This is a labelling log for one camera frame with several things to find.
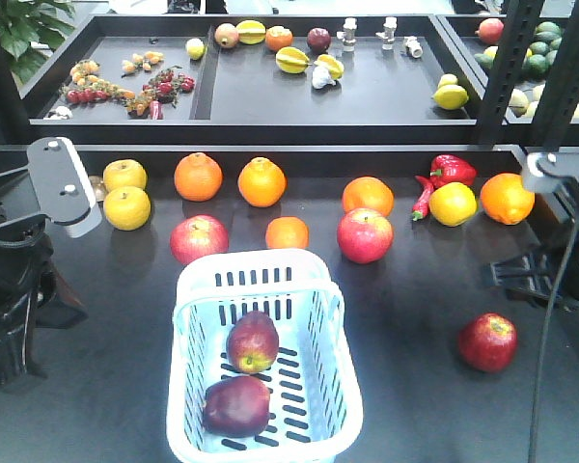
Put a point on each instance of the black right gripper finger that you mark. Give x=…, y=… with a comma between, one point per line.
x=532, y=274

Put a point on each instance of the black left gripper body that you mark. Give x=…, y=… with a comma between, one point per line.
x=24, y=246

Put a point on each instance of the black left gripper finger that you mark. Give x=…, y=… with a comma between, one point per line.
x=17, y=327
x=58, y=307

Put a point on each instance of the red yellow apple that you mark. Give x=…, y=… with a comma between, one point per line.
x=253, y=343

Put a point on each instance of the white plastic basket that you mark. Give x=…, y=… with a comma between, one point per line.
x=316, y=409

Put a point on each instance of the bright red apple right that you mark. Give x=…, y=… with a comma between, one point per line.
x=488, y=343

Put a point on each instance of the large orange right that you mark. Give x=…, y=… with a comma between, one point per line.
x=505, y=200

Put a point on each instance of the yellow round fruit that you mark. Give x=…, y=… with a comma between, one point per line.
x=453, y=204

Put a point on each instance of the yellow pear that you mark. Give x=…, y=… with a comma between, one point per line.
x=124, y=172
x=127, y=208

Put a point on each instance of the yellow pear upper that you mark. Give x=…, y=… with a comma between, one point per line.
x=124, y=172

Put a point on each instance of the red chili pepper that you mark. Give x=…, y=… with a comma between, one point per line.
x=420, y=209

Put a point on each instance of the red bell pepper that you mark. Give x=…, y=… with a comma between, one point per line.
x=448, y=168

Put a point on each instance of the pink red apple left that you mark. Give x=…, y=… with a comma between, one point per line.
x=198, y=236

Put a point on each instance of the pink red apple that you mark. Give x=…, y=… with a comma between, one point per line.
x=364, y=235
x=198, y=236

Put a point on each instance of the round orange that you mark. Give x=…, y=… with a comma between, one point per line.
x=368, y=192

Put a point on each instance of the orange with knob left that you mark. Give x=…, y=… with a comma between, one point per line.
x=198, y=177

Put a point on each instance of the orange with knob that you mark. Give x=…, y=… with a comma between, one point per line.
x=198, y=177
x=261, y=182

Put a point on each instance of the yellow lemon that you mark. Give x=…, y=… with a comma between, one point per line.
x=451, y=97

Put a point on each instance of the green potted plant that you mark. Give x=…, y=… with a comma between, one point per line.
x=28, y=29

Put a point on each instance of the black upper fruit tray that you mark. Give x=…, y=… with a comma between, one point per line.
x=241, y=97

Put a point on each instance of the orange with knob middle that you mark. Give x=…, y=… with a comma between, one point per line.
x=261, y=182

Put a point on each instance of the small orange tangerine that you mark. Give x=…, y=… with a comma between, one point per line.
x=287, y=232

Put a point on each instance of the white garlic bulb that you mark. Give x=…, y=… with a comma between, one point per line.
x=322, y=78

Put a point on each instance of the dark red plum apple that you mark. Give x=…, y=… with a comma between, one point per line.
x=318, y=40

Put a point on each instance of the yellow starfruit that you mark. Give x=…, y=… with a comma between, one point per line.
x=291, y=60

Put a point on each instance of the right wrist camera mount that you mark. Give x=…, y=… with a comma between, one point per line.
x=546, y=171

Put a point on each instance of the black shelf post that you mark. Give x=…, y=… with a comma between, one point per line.
x=521, y=20

